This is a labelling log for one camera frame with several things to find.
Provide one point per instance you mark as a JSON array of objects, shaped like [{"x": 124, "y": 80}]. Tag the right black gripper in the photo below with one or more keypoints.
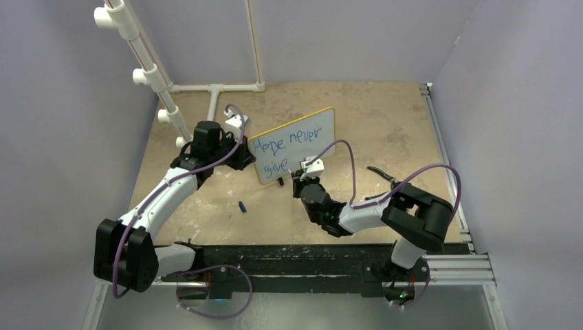
[{"x": 299, "y": 183}]

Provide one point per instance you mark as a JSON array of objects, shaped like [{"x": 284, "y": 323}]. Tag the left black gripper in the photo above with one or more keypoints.
[{"x": 244, "y": 157}]

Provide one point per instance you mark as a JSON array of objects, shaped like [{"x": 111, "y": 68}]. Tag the yellow framed whiteboard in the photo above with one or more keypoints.
[{"x": 283, "y": 148}]

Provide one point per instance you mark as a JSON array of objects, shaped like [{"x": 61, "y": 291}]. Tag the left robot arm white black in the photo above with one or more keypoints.
[{"x": 125, "y": 253}]

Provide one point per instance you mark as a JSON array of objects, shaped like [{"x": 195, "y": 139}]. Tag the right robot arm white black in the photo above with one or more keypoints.
[{"x": 419, "y": 217}]

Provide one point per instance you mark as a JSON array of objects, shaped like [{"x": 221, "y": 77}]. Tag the black pliers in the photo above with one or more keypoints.
[{"x": 384, "y": 175}]

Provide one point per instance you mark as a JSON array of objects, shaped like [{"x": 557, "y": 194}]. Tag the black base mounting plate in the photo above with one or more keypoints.
[{"x": 362, "y": 269}]

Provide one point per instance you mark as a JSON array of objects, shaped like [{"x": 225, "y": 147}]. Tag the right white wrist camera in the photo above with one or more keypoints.
[{"x": 311, "y": 168}]

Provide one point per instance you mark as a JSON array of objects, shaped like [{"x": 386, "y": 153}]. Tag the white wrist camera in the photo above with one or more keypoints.
[
  {"x": 311, "y": 168},
  {"x": 234, "y": 125}
]

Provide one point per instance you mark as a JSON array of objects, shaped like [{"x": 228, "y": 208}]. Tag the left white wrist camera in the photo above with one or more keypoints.
[{"x": 234, "y": 125}]

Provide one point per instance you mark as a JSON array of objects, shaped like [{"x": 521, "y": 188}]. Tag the aluminium rail frame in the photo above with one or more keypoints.
[{"x": 456, "y": 265}]

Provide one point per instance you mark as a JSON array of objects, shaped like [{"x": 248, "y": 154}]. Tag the white PVC pipe frame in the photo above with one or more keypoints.
[{"x": 120, "y": 16}]

